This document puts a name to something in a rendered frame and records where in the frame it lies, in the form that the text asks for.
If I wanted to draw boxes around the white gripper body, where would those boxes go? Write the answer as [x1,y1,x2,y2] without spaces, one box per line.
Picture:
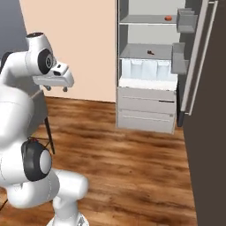
[32,69,75,88]

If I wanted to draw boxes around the grey fridge shelf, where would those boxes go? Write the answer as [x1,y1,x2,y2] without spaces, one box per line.
[118,14,178,26]
[119,42,174,61]

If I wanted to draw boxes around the grey fridge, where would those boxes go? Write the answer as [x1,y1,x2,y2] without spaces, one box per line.
[116,0,187,135]

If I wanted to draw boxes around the grey fridge door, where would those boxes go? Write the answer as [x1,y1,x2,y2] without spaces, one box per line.
[176,0,221,128]

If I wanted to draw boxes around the grey stool with black legs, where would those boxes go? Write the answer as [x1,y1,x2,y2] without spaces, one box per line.
[26,88,57,155]

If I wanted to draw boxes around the grey freezer drawer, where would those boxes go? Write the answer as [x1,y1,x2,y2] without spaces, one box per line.
[116,86,177,115]
[116,109,177,135]

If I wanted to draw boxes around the white crisper drawer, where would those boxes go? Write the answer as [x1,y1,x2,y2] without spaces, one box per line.
[118,57,179,92]

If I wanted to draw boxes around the large grey door bin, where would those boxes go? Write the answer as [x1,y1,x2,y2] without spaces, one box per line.
[170,41,190,75]

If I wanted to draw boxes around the small grey door bin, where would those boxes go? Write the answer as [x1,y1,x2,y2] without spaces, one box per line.
[176,7,199,34]

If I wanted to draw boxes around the dark brown tall cabinet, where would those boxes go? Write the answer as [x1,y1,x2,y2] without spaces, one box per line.
[182,0,226,226]

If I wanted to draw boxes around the grey fridge door handle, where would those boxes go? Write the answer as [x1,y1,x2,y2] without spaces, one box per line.
[187,0,220,117]

